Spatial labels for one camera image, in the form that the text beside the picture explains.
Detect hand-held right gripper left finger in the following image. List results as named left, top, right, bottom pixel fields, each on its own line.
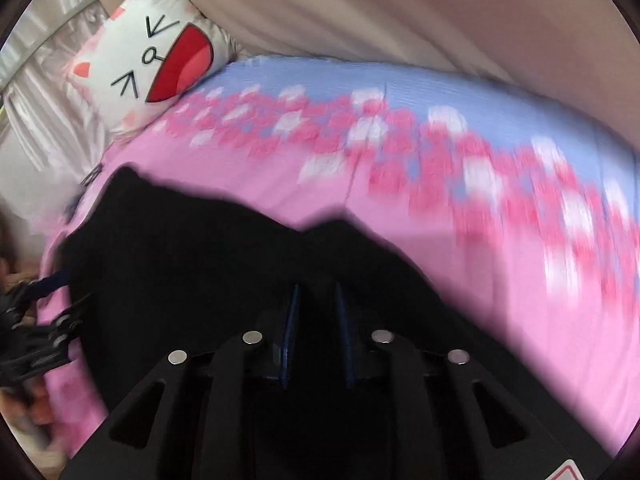
left=60, top=282, right=302, bottom=480

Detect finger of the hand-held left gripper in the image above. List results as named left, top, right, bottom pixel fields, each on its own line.
left=30, top=292, right=96, bottom=356
left=7, top=270, right=71, bottom=311

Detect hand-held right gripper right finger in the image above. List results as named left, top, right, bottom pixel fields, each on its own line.
left=332, top=280, right=617, bottom=480

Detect black pants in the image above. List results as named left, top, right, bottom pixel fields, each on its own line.
left=60, top=165, right=571, bottom=480

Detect pink floral bedsheet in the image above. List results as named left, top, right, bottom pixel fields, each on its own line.
left=37, top=55, right=640, bottom=467

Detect white satin curtain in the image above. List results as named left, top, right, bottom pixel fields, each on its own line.
left=0, top=0, right=132, bottom=188

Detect white cat face pillow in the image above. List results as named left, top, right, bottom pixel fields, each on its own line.
left=65, top=0, right=246, bottom=136

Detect beige duvet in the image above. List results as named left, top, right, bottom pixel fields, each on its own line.
left=150, top=0, right=640, bottom=128

